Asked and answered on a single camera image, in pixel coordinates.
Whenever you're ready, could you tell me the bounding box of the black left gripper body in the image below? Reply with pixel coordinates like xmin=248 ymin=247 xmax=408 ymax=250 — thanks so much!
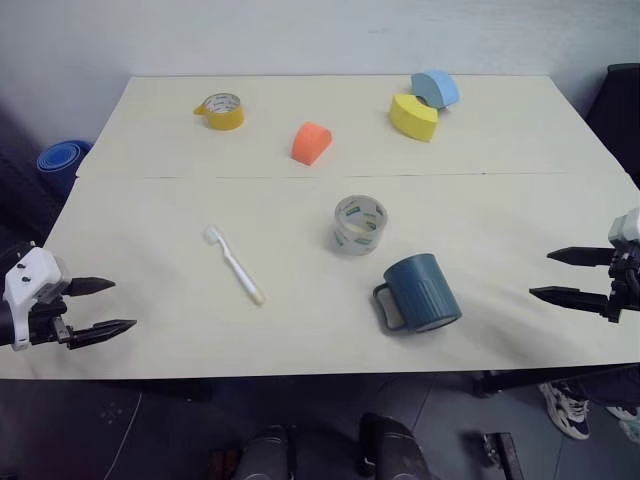
xmin=27 ymin=280 xmax=73 ymax=351

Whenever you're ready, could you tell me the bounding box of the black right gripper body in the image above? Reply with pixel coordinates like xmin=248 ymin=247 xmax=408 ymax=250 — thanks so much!
xmin=603 ymin=248 xmax=640 ymax=325

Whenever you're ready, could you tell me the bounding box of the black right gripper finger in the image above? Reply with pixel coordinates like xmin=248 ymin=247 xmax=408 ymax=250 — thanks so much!
xmin=546 ymin=246 xmax=615 ymax=268
xmin=528 ymin=285 xmax=614 ymax=317

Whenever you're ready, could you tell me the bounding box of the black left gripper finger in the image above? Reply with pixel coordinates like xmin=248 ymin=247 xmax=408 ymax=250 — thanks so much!
xmin=68 ymin=275 xmax=118 ymax=298
xmin=66 ymin=319 xmax=138 ymax=351

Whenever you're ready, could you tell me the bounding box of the dark trouser leg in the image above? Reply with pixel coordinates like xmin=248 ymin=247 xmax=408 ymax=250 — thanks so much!
xmin=572 ymin=372 xmax=640 ymax=412

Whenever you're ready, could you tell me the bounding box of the white and black sneaker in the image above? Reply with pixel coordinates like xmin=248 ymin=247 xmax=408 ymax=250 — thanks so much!
xmin=538 ymin=380 xmax=592 ymax=441
xmin=605 ymin=403 xmax=640 ymax=422

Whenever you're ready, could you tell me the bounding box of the blue rolled mat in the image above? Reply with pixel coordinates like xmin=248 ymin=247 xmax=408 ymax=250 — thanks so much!
xmin=36 ymin=140 xmax=95 ymax=194

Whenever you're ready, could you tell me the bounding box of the white toothbrush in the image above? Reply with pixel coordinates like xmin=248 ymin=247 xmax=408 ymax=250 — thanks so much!
xmin=202 ymin=224 xmax=267 ymax=307

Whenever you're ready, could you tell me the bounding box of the dark blue ribbed mug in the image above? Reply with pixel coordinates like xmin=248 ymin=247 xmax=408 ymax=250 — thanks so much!
xmin=372 ymin=252 xmax=463 ymax=337

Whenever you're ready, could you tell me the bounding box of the yellow tape roll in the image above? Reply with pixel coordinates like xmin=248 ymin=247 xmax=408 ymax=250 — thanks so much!
xmin=192 ymin=91 xmax=247 ymax=133

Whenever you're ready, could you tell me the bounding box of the yellow foam block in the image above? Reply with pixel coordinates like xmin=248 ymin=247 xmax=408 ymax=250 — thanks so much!
xmin=389 ymin=93 xmax=440 ymax=144

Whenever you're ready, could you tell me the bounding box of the light blue foam block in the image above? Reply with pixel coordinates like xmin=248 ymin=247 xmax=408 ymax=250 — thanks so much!
xmin=410 ymin=69 xmax=462 ymax=112

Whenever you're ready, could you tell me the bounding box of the clear tape roll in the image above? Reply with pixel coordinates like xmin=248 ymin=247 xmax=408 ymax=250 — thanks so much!
xmin=332 ymin=194 xmax=390 ymax=256

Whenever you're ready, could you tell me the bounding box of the orange foam block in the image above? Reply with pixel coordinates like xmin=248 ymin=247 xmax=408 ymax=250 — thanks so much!
xmin=290 ymin=122 xmax=334 ymax=167

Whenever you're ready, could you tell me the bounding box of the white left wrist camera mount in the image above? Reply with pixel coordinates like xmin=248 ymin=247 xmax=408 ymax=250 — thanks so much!
xmin=2 ymin=246 xmax=72 ymax=352

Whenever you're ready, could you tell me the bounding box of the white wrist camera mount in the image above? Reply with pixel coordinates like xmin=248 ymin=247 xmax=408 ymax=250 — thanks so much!
xmin=2 ymin=246 xmax=72 ymax=352
xmin=607 ymin=206 xmax=640 ymax=249

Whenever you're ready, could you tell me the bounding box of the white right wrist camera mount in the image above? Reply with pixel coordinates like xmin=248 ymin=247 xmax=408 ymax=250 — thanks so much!
xmin=607 ymin=206 xmax=640 ymax=249

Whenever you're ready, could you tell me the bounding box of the black table frame bar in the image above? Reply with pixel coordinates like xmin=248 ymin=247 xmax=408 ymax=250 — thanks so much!
xmin=471 ymin=363 xmax=640 ymax=400

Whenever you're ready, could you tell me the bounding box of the dark metal bracket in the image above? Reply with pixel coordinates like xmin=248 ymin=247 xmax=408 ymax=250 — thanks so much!
xmin=480 ymin=431 xmax=527 ymax=480

